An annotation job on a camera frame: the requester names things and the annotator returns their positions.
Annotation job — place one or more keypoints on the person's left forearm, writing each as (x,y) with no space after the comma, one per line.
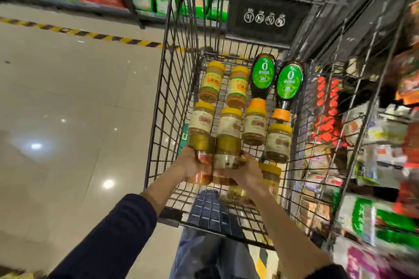
(162,187)

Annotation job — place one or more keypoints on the gold-lidded glass sauce jar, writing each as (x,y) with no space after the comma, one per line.
(228,148)
(202,143)

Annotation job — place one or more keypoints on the dark blue sweater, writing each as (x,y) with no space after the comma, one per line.
(111,242)

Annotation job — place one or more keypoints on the dark bottle green label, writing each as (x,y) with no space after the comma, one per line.
(263,74)
(289,82)

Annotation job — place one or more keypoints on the person's right hand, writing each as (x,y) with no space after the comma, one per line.
(249,174)

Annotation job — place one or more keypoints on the black plastic cart seat flap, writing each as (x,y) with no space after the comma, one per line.
(266,32)

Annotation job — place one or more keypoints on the person's right fingers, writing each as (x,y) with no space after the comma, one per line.
(230,174)

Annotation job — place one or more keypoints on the group of yellow-lidded sauce jars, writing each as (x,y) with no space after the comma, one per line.
(212,81)

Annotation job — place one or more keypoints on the green cart tag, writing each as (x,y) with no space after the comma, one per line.
(183,140)

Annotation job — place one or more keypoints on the white shelf packets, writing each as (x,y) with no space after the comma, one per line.
(386,128)

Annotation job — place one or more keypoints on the pink shelf packet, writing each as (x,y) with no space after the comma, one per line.
(363,262)

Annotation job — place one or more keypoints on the person's right forearm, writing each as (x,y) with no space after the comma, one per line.
(288,233)

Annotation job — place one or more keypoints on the person's left fingers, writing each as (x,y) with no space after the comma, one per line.
(203,170)

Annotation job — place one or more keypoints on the person's left hand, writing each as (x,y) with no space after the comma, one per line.
(187,165)

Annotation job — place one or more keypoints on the blue jeans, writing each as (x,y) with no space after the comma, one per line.
(209,256)

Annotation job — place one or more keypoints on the red-capped shelf goods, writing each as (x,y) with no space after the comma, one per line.
(327,118)

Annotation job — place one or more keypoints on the large white green packet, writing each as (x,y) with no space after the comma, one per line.
(363,216)

